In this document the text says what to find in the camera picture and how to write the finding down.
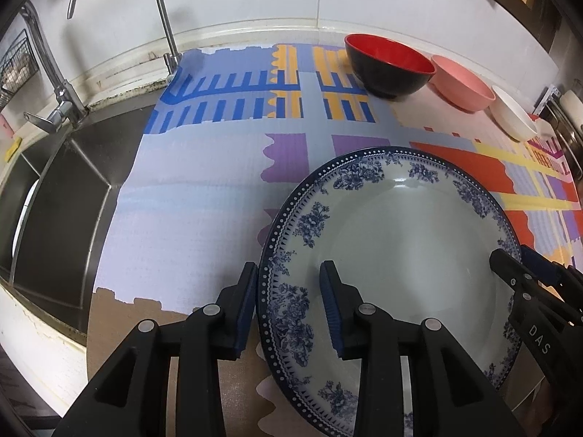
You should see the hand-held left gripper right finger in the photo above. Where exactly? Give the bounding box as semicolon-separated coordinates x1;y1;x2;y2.
319;259;513;437

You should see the chrome kitchen faucet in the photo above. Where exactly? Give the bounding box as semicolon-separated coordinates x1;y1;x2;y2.
20;0;89;134

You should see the metal dish rack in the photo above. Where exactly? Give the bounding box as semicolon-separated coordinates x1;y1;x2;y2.
544;100;583;169

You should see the white shelf rack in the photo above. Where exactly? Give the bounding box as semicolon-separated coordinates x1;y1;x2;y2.
532;84;568;121

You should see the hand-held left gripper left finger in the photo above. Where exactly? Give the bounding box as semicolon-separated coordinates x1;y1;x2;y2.
55;261;260;437

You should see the large blue floral plate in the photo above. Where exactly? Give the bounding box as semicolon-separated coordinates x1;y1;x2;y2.
257;146;524;426

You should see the black wire basket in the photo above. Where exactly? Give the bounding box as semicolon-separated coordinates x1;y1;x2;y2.
0;29;39;110

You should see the red and black bowl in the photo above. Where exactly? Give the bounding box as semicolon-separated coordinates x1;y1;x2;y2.
344;33;437;99

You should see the colourful patterned table mat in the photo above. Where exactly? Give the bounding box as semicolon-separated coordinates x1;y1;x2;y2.
86;43;583;437

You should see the white bowl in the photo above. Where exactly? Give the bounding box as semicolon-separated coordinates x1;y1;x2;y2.
489;86;540;143

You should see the stainless steel sink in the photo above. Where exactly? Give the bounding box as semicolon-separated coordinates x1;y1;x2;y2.
0;95;171;333

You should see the pink bowl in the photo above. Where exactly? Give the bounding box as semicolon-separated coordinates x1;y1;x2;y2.
429;55;496;112

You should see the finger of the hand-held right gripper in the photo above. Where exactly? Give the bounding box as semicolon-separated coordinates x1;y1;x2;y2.
489;249;547;310
520;245;583;312

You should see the dark wooden window frame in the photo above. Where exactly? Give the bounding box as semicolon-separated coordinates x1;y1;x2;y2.
437;0;563;42

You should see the thin gooseneck faucet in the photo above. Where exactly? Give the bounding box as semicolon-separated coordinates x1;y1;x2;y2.
67;0;183;83

